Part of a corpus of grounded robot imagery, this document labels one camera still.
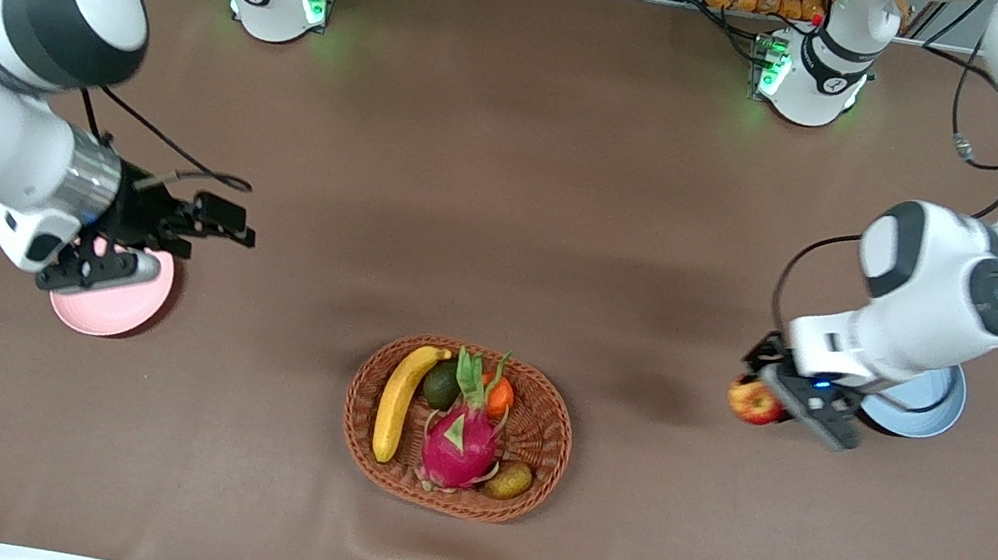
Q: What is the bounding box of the red yellow apple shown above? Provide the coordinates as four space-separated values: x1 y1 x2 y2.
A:
723 374 790 431

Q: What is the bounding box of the yellow banana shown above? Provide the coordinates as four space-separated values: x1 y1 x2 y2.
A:
368 339 455 473

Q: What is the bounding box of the pink round plate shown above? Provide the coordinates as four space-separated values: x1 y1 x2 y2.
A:
43 232 180 349

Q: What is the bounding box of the blue round plate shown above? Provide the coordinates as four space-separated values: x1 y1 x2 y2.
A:
855 350 972 446

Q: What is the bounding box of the brown wicker basket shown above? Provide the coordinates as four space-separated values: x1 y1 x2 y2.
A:
329 323 588 535

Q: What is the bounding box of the orange fruit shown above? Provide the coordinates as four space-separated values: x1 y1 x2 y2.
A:
476 374 522 425

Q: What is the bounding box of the dark green avocado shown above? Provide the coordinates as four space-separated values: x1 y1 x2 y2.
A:
420 357 468 414

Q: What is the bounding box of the brown table mat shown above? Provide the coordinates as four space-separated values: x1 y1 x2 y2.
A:
0 0 998 560

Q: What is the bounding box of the magenta dragon fruit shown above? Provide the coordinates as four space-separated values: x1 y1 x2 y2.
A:
411 341 520 503

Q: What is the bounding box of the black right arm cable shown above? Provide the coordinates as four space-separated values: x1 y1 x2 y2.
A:
67 83 266 197

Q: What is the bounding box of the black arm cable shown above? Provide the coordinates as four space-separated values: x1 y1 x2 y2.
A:
765 0 998 380
67 83 266 197

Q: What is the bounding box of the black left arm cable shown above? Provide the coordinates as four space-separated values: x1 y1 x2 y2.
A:
765 0 998 380

